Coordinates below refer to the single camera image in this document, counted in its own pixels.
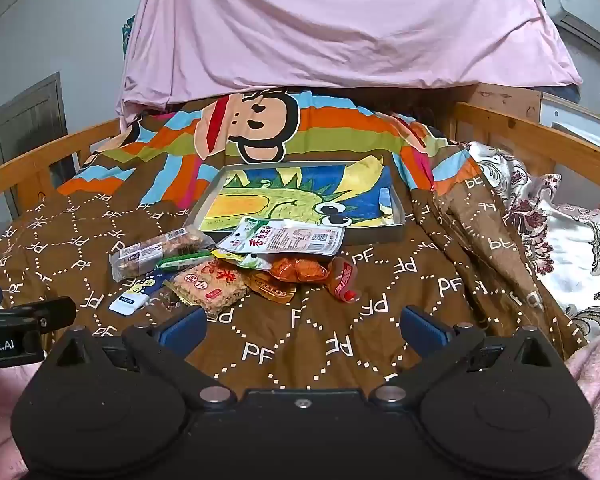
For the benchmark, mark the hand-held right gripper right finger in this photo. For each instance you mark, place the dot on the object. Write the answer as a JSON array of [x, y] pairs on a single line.
[[425, 330]]

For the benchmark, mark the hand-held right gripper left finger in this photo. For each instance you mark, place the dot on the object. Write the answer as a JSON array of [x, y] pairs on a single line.
[[182, 332]]

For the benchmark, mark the rice cracker packet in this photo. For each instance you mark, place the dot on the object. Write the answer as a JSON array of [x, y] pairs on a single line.
[[210, 286]]

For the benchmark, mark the blue and white snack packet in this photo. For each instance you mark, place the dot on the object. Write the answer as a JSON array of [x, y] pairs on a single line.
[[130, 300]]

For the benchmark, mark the green stick snack packet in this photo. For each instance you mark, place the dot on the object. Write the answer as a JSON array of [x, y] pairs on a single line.
[[182, 261]]

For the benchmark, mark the clear nut bar packet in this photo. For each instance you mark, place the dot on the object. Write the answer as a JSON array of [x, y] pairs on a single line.
[[150, 255]]

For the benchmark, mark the brown snack packet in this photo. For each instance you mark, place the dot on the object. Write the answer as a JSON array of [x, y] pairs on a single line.
[[270, 287]]

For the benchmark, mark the yellow snack packet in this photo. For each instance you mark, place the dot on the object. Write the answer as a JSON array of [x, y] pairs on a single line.
[[254, 262]]

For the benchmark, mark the orange snack packet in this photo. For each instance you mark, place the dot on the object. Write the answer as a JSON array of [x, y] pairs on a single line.
[[300, 270]]

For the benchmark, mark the white and green snack packet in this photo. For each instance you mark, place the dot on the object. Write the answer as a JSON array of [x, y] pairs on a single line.
[[280, 237]]

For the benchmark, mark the metal tray with dinosaur print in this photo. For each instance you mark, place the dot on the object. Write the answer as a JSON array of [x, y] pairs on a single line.
[[300, 195]]

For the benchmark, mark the brown monkey printed blanket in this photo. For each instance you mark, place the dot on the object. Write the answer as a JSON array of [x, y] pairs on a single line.
[[305, 340]]

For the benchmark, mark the floral satin quilt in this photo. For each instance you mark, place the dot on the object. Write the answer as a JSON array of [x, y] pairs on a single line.
[[570, 240]]

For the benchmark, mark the pink fluffy blanket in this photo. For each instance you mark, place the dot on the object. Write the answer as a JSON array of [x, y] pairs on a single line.
[[597, 390]]

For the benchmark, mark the wooden cabinet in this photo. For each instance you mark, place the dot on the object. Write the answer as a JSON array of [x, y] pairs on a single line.
[[500, 100]]

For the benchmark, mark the white cabinet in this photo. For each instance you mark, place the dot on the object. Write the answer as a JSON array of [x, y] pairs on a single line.
[[580, 112]]

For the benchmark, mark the colourful patterned cloth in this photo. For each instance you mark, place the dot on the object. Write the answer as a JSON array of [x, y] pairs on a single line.
[[128, 35]]

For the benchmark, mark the pink bed sheet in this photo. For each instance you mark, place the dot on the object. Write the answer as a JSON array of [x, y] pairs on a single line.
[[330, 20]]

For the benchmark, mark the wooden bed rail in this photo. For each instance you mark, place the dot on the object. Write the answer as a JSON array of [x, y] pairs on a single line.
[[30, 160], [530, 132]]

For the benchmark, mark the grey wall panel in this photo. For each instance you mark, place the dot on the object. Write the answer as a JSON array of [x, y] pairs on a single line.
[[27, 130]]

